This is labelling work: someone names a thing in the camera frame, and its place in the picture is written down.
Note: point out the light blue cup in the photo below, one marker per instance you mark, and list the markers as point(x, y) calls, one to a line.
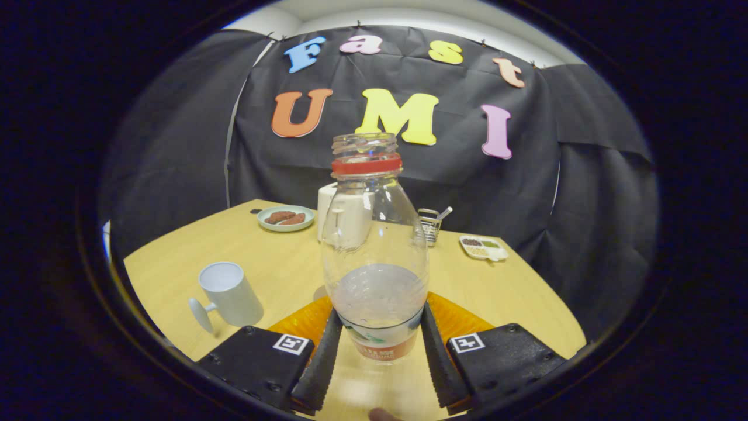
point(231, 298)

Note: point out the white divided dish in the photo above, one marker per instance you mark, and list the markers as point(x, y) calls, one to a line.
point(484, 248)

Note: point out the brown sausage piece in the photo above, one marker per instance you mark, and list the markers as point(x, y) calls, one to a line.
point(294, 220)
point(279, 216)

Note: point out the white toaster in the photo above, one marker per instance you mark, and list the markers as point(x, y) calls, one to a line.
point(325, 204)

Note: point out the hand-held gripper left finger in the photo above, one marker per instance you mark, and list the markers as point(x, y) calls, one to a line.
point(322, 368)

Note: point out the pale green plate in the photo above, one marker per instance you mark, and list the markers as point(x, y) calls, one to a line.
point(286, 228)

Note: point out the clear plastic juice bottle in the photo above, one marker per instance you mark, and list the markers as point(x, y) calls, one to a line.
point(374, 292)

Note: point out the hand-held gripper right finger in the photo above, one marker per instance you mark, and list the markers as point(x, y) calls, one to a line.
point(437, 362)

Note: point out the wooden table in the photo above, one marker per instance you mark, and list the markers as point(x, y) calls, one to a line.
point(280, 263)

